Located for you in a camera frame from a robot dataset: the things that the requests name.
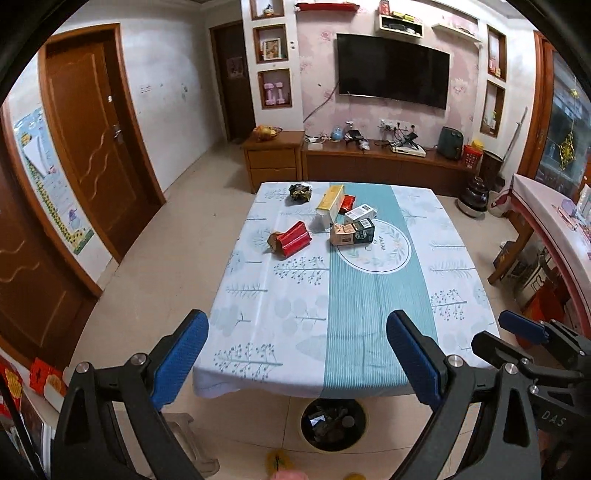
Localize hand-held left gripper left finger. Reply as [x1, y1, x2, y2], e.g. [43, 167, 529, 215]
[53, 309, 211, 480]

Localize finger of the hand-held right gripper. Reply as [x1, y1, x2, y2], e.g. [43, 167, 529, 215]
[499, 310, 591, 356]
[471, 330, 583, 381]

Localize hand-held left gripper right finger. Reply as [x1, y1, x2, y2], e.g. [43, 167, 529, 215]
[385, 309, 543, 480]

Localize round yellow trash bin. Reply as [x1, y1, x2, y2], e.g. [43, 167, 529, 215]
[299, 398, 369, 453]

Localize heap of discarded packaging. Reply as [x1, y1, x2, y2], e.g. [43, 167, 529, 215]
[311, 408, 356, 446]

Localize brown carton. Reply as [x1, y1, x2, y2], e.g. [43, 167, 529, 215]
[329, 222, 356, 247]

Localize white black-trimmed box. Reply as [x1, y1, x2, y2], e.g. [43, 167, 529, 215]
[344, 204, 377, 225]

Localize red cardboard box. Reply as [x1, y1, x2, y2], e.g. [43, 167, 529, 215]
[522, 286, 568, 324]
[268, 220, 314, 256]

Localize cream yellow long box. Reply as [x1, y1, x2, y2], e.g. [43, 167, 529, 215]
[310, 184, 346, 232]

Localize teal and white printed tablecloth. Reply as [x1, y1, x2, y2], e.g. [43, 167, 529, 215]
[191, 181, 504, 400]

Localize clear plastic stool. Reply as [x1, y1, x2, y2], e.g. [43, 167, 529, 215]
[164, 411, 220, 476]

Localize pink covered table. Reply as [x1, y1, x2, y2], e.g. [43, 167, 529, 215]
[510, 173, 591, 324]

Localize black ceramic jar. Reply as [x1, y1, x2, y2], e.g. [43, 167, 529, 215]
[457, 175, 490, 219]

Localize red gold paper packets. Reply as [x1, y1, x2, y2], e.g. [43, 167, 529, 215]
[28, 357, 68, 398]

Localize brown wooden door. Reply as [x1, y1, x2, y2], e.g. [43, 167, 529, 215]
[0, 152, 100, 370]
[38, 23, 167, 264]

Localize red plastic basket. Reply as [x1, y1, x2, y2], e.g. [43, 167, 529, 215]
[463, 141, 485, 169]

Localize gold hanging ornament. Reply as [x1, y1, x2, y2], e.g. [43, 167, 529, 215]
[556, 131, 575, 169]

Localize long metal rod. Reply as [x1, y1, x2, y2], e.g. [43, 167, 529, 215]
[501, 106, 529, 174]

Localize long wooden television cabinet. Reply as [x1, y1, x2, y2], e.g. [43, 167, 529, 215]
[301, 134, 481, 197]

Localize dark green air fryer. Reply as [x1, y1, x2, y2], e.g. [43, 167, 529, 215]
[436, 126, 465, 161]

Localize white set-top box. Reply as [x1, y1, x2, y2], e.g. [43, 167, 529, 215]
[390, 142, 426, 158]

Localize wooden side cabinet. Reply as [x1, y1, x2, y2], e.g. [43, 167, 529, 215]
[243, 130, 305, 195]

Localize glass display cabinet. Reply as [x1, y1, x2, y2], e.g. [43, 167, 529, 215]
[533, 30, 591, 185]

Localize dark brown door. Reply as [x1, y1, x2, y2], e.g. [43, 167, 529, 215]
[210, 21, 257, 144]

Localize black flat television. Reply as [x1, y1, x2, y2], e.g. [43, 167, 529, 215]
[335, 32, 451, 110]

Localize children's wall poster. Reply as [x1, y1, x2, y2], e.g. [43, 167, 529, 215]
[11, 108, 95, 257]

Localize white flat wall shelf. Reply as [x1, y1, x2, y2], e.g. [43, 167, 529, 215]
[431, 21, 483, 44]

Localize white box wall shelf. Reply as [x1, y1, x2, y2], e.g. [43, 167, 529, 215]
[374, 14, 426, 38]

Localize red wall shelf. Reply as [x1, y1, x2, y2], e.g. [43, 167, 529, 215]
[295, 1, 361, 12]

